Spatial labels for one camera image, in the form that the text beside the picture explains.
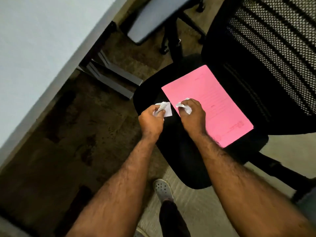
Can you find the person's right hand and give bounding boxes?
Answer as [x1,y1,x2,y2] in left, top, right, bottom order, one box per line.
[178,98,207,138]

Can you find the grey metal desk leg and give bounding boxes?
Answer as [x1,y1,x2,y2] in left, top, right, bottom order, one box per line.
[77,50,144,100]

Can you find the person's left hand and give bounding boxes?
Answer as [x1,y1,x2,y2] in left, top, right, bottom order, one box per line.
[138,105,166,140]

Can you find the black mesh office chair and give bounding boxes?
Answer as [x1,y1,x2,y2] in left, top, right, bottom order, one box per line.
[133,0,316,203]

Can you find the pink paper sheet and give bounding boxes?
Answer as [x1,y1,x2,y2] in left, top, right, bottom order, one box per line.
[161,65,254,148]

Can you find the person's left forearm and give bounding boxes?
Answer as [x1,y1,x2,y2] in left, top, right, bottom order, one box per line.
[66,134,161,237]

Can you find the person's black trouser leg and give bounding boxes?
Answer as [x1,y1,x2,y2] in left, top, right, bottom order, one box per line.
[159,200,192,237]

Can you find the grey stool with black base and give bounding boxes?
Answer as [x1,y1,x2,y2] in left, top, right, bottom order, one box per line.
[127,0,206,59]

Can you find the clear chair floor mat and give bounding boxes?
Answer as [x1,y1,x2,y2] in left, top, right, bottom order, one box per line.
[134,132,316,237]

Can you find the grey perforated clog shoe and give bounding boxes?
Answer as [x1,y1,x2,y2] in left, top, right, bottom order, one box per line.
[153,179,174,203]

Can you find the person's right forearm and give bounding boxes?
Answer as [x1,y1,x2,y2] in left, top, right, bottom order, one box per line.
[190,132,316,237]

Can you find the white paper piece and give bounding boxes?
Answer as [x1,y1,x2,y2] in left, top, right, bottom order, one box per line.
[153,102,173,118]
[175,98,192,115]

